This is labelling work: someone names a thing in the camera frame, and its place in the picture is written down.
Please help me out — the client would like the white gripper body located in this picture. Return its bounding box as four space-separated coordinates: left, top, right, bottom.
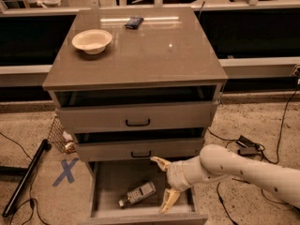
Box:
167 157 203 191

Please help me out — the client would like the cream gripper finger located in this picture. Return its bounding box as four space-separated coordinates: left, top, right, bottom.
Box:
159 188 181 214
150 157 172 172

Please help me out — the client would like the clear plastic bottle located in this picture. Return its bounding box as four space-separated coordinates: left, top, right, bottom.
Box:
118 181 157 208

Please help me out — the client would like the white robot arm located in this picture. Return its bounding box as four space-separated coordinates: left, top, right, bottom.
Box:
151 144 300 214

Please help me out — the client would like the top grey drawer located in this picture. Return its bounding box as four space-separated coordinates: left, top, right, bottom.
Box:
56 102 218 133

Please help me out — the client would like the bottom open grey drawer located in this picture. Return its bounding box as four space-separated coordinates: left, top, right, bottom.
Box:
78 158 208 225

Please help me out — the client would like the middle grey drawer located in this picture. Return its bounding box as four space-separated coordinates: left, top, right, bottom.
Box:
75 138 204 162

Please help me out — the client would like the grey drawer cabinet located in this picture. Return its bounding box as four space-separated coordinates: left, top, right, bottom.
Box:
42 7 229 225

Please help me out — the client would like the black power adapter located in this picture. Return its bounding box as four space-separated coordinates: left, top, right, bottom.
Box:
236 136 259 157

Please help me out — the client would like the blue tape cross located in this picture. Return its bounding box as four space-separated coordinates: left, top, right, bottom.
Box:
52 157 79 187

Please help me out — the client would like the black left stand leg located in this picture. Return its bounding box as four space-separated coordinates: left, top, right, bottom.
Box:
0 139 52 218

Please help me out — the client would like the white paper bowl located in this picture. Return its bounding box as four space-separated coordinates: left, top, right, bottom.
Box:
72 29 113 54

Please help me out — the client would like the dark blue snack packet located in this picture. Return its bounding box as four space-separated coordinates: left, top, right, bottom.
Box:
125 17 143 29

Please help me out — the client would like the wire mesh basket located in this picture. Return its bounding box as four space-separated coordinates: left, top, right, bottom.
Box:
48 116 75 154

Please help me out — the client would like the left black cable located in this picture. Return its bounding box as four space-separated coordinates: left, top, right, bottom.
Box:
0 131 51 225

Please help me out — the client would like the black floor cable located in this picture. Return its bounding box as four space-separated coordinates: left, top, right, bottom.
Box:
206 78 300 225

